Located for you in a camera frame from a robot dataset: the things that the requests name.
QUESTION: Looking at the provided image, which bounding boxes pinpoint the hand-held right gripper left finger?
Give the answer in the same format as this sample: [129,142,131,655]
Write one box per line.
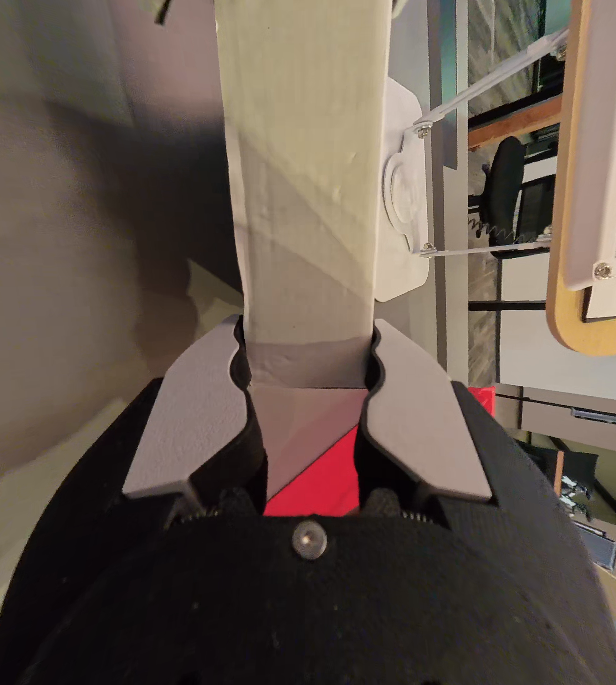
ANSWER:
[122,315,268,513]

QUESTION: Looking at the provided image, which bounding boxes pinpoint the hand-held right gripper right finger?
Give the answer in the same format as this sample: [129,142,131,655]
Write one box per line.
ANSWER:
[353,318,494,513]

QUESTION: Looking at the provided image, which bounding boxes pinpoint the red plastic bin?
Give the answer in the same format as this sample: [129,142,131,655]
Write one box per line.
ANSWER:
[263,386,497,517]

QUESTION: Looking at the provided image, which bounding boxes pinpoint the white cardboard box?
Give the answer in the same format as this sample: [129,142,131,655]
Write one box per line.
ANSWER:
[214,0,394,501]

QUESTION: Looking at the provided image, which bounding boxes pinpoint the grey drawer cabinet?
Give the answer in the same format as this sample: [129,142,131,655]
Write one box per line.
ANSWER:
[495,382,616,459]

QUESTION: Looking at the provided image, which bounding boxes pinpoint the white metal rod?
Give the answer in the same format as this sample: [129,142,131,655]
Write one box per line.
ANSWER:
[414,29,570,135]
[420,227,554,259]

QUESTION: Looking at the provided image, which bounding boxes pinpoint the black office chair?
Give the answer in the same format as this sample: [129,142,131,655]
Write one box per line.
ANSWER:
[468,136,556,261]

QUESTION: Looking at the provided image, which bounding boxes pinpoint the wooden-edged white board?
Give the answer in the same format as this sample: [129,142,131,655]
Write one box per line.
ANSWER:
[546,0,616,357]

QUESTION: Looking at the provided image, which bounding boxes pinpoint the white metal mount plate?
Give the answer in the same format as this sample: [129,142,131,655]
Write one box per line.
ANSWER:
[375,77,431,301]

